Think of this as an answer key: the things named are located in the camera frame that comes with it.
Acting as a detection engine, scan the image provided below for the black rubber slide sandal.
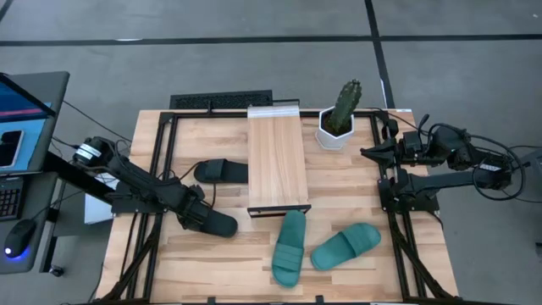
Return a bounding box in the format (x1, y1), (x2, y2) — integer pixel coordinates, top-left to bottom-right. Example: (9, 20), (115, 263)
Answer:
(193, 158), (249, 185)
(197, 208), (239, 239)

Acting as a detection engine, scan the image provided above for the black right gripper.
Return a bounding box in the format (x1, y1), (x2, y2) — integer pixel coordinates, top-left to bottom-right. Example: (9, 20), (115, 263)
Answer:
(360, 119), (429, 170)

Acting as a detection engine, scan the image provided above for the white box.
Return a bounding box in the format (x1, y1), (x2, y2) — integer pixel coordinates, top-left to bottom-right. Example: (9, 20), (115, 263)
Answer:
(83, 172), (116, 225)

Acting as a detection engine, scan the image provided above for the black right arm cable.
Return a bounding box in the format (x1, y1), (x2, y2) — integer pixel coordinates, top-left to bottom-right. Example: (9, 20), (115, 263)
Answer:
(417, 113), (527, 202)

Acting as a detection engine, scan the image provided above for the black aluminium table frame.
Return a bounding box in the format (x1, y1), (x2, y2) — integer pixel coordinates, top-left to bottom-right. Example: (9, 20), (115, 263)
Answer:
(95, 108), (462, 305)

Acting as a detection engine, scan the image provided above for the green rubber slide sandal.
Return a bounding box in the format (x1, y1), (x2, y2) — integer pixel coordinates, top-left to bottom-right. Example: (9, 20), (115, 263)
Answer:
(310, 222), (383, 272)
(271, 209), (307, 289)

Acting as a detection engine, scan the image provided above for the computer monitor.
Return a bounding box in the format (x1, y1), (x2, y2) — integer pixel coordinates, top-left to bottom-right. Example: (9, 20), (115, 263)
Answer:
(0, 70), (71, 175)

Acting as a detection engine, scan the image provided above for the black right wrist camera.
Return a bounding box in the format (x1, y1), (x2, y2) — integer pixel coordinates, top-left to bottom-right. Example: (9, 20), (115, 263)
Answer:
(401, 130), (424, 154)

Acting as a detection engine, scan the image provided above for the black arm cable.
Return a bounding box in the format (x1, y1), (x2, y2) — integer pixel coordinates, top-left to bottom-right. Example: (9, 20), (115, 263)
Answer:
(113, 139), (218, 209)
(417, 113), (527, 202)

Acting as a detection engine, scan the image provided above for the green cactus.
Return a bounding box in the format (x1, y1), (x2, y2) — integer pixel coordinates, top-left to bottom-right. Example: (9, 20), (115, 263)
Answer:
(325, 79), (363, 136)

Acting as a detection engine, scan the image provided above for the black computer mouse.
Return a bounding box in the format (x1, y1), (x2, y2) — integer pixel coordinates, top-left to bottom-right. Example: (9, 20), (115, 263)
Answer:
(3, 219), (37, 259)

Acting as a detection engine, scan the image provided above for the black smartphone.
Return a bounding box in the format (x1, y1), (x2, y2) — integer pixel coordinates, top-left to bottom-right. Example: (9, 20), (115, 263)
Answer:
(0, 130), (25, 169)

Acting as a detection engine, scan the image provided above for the black keyboard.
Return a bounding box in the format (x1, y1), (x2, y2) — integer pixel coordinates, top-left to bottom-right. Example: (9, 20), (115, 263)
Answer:
(0, 176), (25, 221)
(169, 89), (274, 110)

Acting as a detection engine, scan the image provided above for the grey desk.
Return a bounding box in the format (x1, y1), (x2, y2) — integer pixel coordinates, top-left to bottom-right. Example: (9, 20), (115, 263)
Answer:
(0, 171), (59, 275)

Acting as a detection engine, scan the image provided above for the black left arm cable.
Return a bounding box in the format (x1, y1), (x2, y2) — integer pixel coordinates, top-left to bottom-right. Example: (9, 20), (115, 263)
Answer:
(113, 139), (218, 209)

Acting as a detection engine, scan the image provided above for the black desk support bar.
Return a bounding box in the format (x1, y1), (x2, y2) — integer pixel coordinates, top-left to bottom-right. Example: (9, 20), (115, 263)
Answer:
(41, 151), (114, 205)

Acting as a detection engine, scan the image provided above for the grey floor stand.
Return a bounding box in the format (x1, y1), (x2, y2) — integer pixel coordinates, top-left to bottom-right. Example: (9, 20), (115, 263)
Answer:
(523, 147), (542, 181)

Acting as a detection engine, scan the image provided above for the wooden shelf black metal frame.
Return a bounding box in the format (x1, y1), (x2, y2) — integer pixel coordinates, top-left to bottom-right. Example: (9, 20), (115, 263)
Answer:
(246, 105), (312, 219)

